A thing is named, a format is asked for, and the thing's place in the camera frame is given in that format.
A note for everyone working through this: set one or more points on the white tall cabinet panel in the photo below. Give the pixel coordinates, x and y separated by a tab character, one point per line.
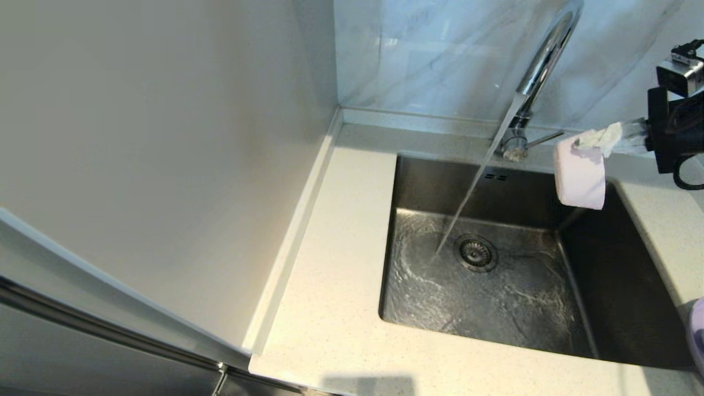
165	137

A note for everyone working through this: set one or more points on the stainless steel sink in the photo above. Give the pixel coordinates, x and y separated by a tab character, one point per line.
522	308

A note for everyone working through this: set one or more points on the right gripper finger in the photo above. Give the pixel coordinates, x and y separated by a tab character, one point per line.
602	142
630	129

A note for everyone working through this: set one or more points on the running water stream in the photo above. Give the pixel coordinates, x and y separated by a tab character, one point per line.
472	187

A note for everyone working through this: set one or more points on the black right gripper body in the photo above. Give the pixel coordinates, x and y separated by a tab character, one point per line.
679	132

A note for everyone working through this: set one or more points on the chrome gooseneck faucet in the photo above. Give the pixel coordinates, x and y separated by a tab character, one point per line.
514	147

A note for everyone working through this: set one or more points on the pink bowl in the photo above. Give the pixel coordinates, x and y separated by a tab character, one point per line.
580	179

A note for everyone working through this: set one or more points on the lilac plate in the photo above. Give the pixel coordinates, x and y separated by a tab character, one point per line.
697	341

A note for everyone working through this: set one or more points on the grey appliance front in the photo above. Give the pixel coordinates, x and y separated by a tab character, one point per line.
82	357

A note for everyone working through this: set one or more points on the round metal drain strainer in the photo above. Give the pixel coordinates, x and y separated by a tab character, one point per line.
476	253

